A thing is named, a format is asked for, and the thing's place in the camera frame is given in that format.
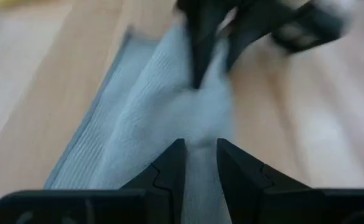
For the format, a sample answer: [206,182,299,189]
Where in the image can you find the yellow microfiber towel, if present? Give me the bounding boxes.
[0,0,27,9]

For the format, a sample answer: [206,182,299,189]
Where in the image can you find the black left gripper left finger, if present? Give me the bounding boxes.
[0,138,187,224]

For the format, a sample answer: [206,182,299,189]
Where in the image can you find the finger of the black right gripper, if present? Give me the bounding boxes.
[225,2,348,73]
[175,0,223,90]

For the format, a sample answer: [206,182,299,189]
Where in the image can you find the grey microfiber towel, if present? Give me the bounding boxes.
[44,18,236,224]

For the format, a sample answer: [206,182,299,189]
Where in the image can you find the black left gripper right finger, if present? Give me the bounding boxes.
[216,138,364,224]

